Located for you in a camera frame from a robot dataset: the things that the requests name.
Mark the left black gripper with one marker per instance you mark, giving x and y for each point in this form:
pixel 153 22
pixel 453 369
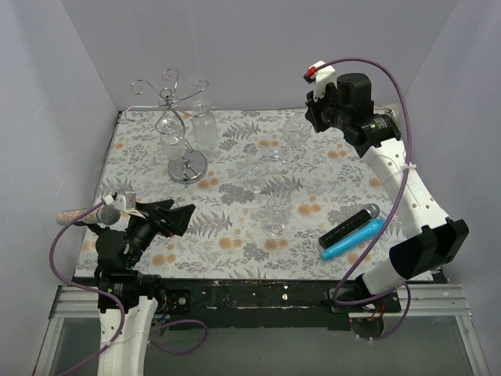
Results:
pixel 157 218

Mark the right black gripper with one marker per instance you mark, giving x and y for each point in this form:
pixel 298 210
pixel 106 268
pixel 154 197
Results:
pixel 313 112

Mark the patterned tumbler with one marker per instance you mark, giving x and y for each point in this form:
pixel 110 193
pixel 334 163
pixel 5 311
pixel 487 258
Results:
pixel 172 138
pixel 204 123

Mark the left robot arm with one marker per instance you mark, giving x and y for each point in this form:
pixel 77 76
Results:
pixel 129 299

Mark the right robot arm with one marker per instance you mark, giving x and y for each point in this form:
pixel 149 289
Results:
pixel 432 237

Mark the chrome wine glass rack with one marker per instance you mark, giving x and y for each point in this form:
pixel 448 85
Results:
pixel 185 164

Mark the glitter microphone on stand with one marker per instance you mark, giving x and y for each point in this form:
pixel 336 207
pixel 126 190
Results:
pixel 107 215

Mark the floral tablecloth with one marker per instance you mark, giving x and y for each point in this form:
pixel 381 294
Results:
pixel 227 237

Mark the black microphone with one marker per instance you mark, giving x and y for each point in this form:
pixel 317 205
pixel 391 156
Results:
pixel 356 221

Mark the blue toy microphone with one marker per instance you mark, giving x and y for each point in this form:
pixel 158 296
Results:
pixel 352 240

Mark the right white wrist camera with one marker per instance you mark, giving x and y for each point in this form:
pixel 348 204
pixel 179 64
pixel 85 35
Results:
pixel 320 78

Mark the black table front rail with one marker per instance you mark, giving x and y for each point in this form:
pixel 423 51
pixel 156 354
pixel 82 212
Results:
pixel 222 304

